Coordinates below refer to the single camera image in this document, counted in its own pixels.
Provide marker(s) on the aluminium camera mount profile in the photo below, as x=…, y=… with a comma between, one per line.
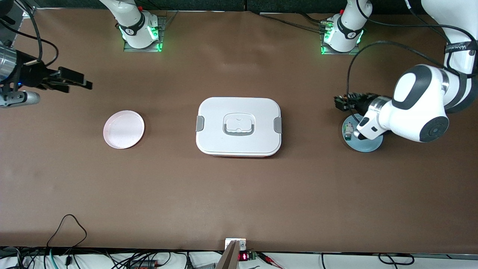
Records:
x=229, y=257

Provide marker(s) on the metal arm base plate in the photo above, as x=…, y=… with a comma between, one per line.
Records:
x=129, y=48
x=354, y=52

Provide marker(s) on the small white box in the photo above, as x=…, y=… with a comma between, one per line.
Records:
x=242, y=244

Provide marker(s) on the pale pink round plate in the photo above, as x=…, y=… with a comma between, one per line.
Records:
x=124, y=129

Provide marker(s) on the red digit display module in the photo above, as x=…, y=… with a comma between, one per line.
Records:
x=243, y=256

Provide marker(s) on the light blue round plate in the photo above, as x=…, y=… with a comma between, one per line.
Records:
x=368, y=145

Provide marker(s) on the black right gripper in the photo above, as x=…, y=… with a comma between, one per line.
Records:
x=33, y=73

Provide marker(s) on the green white push-button switch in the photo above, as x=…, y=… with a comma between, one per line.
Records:
x=348, y=131

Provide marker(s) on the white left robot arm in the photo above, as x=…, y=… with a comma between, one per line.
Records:
x=418, y=101

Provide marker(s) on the grey felt partition panel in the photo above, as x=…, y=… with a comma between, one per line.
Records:
x=205, y=3
x=283, y=4

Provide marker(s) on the red black clip leads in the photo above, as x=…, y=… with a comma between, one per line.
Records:
x=269, y=258

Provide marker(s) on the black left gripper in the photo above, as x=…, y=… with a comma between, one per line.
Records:
x=359, y=102

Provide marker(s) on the aluminium profile frame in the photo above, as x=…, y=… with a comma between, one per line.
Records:
x=29, y=11

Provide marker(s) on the white lunch box grey latches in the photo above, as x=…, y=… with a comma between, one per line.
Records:
x=216, y=112

